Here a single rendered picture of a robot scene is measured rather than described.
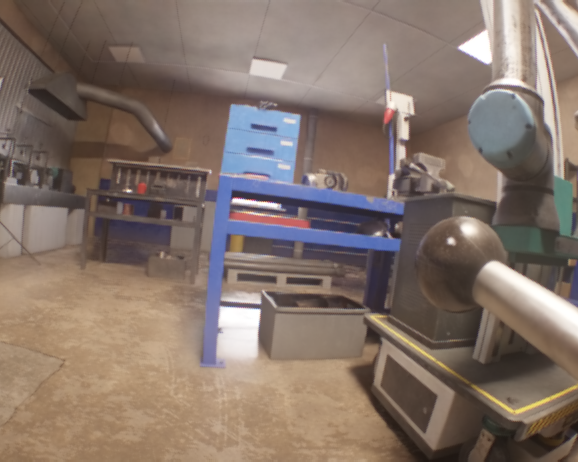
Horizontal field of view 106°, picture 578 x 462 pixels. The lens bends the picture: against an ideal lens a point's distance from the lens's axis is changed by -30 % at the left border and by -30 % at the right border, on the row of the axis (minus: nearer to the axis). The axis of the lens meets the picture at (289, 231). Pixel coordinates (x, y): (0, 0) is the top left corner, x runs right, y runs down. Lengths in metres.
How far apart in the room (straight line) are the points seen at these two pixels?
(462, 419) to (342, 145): 6.88
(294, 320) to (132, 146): 6.08
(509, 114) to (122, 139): 7.02
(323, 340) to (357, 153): 6.25
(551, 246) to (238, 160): 1.32
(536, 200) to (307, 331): 1.20
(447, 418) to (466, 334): 0.36
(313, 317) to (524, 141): 1.26
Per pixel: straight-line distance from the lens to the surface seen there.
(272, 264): 3.53
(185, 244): 6.26
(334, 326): 1.64
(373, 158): 7.70
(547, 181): 0.84
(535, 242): 0.77
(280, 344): 1.57
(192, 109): 7.10
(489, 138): 0.66
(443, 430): 0.96
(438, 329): 1.07
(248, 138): 1.56
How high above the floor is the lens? 0.66
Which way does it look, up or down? 1 degrees down
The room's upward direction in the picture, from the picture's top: 7 degrees clockwise
